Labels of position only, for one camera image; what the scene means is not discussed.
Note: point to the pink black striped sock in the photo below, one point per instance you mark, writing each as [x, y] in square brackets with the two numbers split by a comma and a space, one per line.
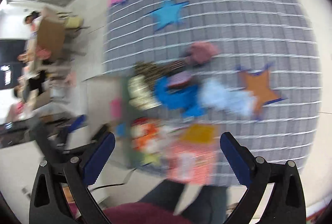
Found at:
[200, 53]

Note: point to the brown cardboard box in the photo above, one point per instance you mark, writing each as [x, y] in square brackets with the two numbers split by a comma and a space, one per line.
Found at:
[51, 36]

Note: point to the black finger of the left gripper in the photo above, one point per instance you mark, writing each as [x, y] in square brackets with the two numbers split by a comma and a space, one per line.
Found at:
[52, 142]

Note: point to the grey checked star rug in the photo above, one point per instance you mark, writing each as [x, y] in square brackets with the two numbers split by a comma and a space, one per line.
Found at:
[251, 35]

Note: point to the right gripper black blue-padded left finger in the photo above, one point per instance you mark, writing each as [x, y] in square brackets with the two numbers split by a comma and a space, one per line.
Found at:
[78, 168]

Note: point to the green storage bin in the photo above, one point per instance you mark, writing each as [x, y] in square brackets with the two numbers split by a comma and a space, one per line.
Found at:
[100, 90]

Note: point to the leopard print scrunchie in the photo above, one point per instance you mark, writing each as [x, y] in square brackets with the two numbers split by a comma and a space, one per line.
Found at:
[152, 71]

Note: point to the blue fuzzy cloth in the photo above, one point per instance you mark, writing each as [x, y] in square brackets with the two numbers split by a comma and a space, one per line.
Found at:
[185, 99]

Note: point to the small pink sponge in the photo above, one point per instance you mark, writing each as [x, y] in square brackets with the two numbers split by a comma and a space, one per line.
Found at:
[116, 109]

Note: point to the pink yellow cardboard box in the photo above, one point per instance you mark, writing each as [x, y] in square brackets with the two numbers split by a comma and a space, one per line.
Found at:
[192, 154]

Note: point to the light blue fluffy cloth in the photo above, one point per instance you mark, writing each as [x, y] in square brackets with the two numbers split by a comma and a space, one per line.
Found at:
[212, 94]

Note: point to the purple pink sock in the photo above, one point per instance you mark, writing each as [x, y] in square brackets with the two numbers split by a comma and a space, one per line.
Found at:
[179, 80]

